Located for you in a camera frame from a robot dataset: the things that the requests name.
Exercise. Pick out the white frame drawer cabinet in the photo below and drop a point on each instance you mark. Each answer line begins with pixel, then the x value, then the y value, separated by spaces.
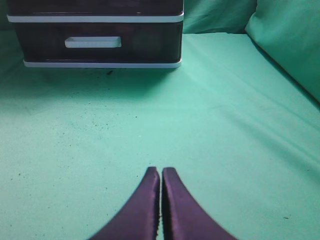
pixel 39 18

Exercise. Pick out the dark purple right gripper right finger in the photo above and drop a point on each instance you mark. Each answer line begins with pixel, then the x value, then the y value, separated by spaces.
pixel 182 217

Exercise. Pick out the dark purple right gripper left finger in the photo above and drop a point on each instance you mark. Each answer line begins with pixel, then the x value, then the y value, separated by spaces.
pixel 139 218

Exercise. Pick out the dark translucent middle drawer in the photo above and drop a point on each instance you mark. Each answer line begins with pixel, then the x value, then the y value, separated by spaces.
pixel 96 7

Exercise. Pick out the dark translucent bottom drawer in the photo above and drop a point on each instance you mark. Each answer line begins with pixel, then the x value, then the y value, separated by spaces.
pixel 128 43

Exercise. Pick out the green cloth cover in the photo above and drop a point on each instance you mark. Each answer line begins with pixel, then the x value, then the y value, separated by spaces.
pixel 242 134

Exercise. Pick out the dark translucent drawer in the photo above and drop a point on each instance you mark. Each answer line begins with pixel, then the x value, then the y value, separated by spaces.
pixel 96 7
pixel 128 43

